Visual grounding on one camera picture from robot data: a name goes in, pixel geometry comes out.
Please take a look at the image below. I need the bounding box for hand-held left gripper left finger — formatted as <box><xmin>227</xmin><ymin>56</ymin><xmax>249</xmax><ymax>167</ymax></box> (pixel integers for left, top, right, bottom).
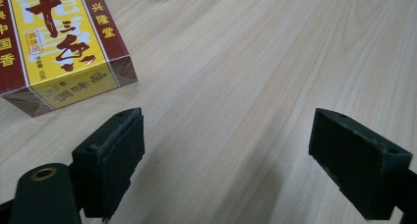
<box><xmin>71</xmin><ymin>107</ymin><xmax>146</xmax><ymax>221</ymax></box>

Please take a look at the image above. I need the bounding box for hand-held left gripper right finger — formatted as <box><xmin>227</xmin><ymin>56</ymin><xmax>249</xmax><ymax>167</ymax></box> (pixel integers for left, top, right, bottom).
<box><xmin>308</xmin><ymin>107</ymin><xmax>413</xmax><ymax>221</ymax></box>

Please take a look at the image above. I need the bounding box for yellow and maroon seasoning box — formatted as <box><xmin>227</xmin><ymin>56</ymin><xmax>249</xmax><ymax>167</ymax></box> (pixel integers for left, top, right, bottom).
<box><xmin>0</xmin><ymin>0</ymin><xmax>139</xmax><ymax>118</ymax></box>

